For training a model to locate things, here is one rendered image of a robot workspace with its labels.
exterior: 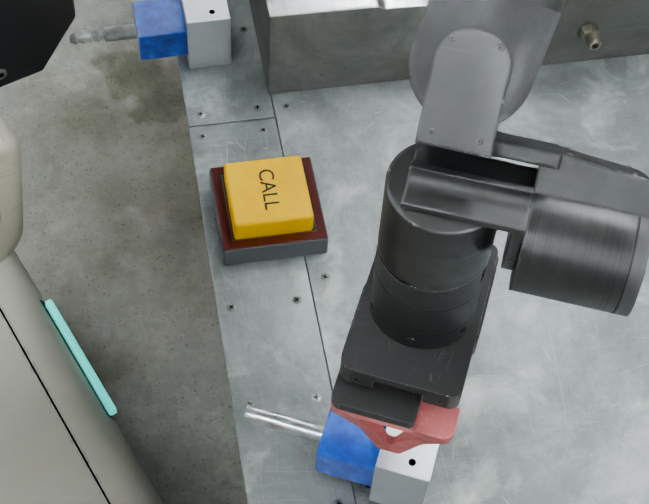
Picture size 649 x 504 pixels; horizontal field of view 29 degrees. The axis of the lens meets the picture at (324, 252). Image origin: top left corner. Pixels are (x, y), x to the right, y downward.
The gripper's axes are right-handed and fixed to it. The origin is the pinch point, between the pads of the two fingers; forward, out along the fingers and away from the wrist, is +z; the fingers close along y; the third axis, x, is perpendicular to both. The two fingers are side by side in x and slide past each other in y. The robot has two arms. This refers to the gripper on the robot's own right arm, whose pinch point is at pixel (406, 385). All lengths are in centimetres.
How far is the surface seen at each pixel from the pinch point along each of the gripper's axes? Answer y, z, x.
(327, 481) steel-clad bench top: -1.6, 12.6, 3.9
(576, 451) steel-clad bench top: 5.7, 12.7, -12.0
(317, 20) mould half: 31.8, 4.2, 14.7
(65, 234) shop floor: 62, 92, 60
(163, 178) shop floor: 76, 92, 50
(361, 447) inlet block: -0.5, 8.5, 2.1
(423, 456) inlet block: -0.6, 7.3, -2.0
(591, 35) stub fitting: 41.0, 7.9, -6.3
